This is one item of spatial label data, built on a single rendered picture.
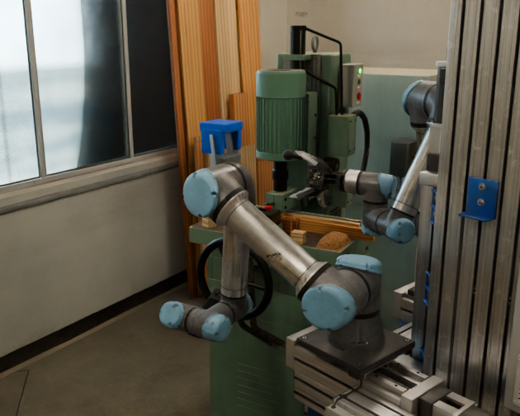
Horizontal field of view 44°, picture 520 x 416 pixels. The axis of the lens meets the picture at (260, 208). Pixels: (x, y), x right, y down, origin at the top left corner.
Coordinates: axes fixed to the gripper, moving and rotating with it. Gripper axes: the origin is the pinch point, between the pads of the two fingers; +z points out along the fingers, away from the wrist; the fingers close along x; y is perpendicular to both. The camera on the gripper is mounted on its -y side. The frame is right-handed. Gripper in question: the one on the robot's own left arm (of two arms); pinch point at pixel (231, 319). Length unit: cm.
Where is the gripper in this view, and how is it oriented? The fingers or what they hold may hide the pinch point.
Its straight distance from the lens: 211.8
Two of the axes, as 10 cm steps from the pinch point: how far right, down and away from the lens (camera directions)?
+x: 8.5, 1.7, -4.9
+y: -2.7, 9.5, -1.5
